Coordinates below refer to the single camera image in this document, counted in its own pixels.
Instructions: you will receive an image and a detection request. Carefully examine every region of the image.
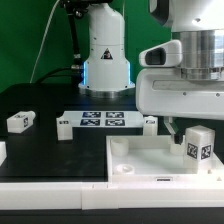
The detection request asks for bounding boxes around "white square tabletop part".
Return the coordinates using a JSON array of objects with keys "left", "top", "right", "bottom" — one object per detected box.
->
[{"left": 106, "top": 135, "right": 224, "bottom": 183}]

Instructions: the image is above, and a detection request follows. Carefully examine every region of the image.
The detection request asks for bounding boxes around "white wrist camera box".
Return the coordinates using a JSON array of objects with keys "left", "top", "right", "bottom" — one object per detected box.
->
[{"left": 139, "top": 40, "right": 183, "bottom": 68}]

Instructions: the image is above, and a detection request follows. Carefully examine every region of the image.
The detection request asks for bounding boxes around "black cable bundle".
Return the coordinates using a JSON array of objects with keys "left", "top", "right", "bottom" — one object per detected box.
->
[{"left": 35, "top": 0, "right": 98, "bottom": 84}]

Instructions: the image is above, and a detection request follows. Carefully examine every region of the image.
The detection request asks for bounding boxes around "white cable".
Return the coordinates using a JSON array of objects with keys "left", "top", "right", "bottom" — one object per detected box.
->
[{"left": 29, "top": 0, "right": 62, "bottom": 84}]

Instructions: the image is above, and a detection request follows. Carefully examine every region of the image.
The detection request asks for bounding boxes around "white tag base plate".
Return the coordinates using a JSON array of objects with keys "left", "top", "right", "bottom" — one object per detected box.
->
[{"left": 63, "top": 111, "right": 144, "bottom": 128}]

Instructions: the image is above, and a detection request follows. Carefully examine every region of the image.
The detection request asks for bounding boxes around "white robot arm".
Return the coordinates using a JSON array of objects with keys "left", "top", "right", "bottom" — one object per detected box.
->
[{"left": 79, "top": 0, "right": 224, "bottom": 120}]

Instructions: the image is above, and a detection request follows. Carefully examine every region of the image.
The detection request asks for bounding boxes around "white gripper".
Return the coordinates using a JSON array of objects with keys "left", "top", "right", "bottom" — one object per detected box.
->
[{"left": 136, "top": 68, "right": 224, "bottom": 145}]

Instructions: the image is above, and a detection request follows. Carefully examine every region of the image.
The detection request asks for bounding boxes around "white front fence wall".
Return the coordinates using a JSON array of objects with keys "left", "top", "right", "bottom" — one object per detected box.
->
[{"left": 0, "top": 182, "right": 224, "bottom": 210}]

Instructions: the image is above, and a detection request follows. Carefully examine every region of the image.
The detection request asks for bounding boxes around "white left fence wall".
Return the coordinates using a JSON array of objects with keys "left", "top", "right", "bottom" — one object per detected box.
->
[{"left": 0, "top": 141, "right": 7, "bottom": 166}]

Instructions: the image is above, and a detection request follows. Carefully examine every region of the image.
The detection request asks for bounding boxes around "white fence wall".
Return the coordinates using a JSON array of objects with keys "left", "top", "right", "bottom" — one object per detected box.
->
[
  {"left": 0, "top": 141, "right": 7, "bottom": 166},
  {"left": 0, "top": 182, "right": 224, "bottom": 210}
]

